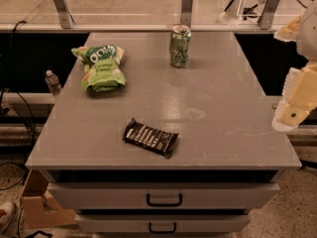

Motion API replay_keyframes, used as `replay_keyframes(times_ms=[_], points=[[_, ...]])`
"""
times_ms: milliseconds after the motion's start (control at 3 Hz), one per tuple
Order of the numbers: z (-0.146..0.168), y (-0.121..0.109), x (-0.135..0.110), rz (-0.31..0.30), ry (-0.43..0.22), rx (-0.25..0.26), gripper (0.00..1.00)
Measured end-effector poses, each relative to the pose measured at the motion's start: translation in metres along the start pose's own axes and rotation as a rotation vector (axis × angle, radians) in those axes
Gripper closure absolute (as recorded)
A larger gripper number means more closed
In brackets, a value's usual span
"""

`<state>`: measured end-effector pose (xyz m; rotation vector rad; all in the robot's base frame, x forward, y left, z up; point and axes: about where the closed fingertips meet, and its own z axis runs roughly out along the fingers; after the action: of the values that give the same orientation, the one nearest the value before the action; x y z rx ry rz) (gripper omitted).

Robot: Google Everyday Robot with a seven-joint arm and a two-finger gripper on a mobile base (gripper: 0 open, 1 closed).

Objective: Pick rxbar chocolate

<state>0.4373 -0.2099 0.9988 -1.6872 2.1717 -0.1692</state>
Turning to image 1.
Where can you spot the black drawer handle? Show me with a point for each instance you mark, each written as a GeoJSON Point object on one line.
{"type": "Point", "coordinates": [164, 201]}
{"type": "Point", "coordinates": [162, 228]}

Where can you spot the green soda can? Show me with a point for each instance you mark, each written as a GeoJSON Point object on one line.
{"type": "Point", "coordinates": [178, 45]}

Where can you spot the green snack bag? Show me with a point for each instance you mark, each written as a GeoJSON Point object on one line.
{"type": "Point", "coordinates": [101, 67]}

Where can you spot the grey lower drawer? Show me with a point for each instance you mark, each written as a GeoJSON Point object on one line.
{"type": "Point", "coordinates": [139, 223]}

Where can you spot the right metal bracket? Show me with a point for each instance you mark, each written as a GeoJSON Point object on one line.
{"type": "Point", "coordinates": [266, 18]}

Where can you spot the middle metal bracket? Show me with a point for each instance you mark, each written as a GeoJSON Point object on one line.
{"type": "Point", "coordinates": [186, 12]}

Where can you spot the black lower drawer handle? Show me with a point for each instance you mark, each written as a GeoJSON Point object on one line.
{"type": "Point", "coordinates": [162, 228]}

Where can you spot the metal bracket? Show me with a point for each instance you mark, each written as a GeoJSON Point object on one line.
{"type": "Point", "coordinates": [186, 12]}
{"type": "Point", "coordinates": [64, 15]}
{"type": "Point", "coordinates": [266, 18]}

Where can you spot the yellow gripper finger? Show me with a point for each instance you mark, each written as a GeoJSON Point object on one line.
{"type": "Point", "coordinates": [299, 98]}
{"type": "Point", "coordinates": [288, 33]}

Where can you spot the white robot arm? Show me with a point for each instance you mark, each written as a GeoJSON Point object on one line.
{"type": "Point", "coordinates": [306, 41]}

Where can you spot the dark chocolate rxbar wrapper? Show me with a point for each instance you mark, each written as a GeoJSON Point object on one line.
{"type": "Point", "coordinates": [149, 138]}

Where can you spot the black upper drawer handle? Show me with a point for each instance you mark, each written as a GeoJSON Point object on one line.
{"type": "Point", "coordinates": [164, 201]}

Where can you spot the white red shoe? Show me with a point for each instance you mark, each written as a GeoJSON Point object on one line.
{"type": "Point", "coordinates": [7, 212]}

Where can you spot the brown cardboard box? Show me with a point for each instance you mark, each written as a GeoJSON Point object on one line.
{"type": "Point", "coordinates": [40, 208]}

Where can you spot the grey drawer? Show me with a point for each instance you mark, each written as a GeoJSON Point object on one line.
{"type": "Point", "coordinates": [207, 195]}
{"type": "Point", "coordinates": [139, 223]}

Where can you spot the grey cabinet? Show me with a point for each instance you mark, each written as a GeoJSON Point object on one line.
{"type": "Point", "coordinates": [215, 105]}

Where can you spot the grey upper drawer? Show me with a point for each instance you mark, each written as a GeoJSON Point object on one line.
{"type": "Point", "coordinates": [207, 195]}

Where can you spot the clear plastic water bottle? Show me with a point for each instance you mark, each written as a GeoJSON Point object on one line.
{"type": "Point", "coordinates": [53, 83]}

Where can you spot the left metal bracket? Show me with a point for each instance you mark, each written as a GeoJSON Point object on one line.
{"type": "Point", "coordinates": [64, 15]}

